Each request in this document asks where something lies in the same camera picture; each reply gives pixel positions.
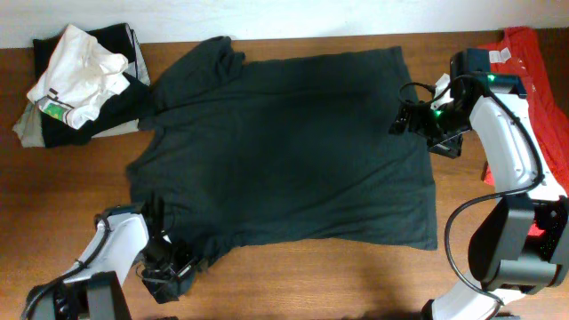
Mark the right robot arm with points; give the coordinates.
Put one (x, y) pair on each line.
(521, 247)

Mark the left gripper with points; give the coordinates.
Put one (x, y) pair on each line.
(188, 263)

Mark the white printed t-shirt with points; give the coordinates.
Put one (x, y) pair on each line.
(81, 76)

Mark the grey folded garment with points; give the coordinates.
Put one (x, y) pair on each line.
(35, 129)

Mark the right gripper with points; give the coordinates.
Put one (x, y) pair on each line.
(420, 110)

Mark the dark green t-shirt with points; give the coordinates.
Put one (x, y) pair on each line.
(264, 152)

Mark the red t-shirt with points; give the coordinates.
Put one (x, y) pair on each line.
(518, 53)

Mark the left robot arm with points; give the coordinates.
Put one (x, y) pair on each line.
(127, 235)

